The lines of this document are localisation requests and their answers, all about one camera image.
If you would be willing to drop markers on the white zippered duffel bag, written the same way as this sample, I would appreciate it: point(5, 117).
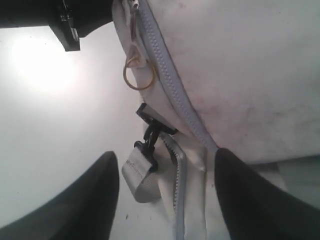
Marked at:
point(242, 75)

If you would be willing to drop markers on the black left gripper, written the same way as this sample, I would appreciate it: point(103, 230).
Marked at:
point(70, 20)

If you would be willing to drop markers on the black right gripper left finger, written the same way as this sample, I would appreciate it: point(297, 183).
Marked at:
point(83, 211)

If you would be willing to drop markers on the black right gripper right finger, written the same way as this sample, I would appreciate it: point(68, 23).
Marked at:
point(255, 209)

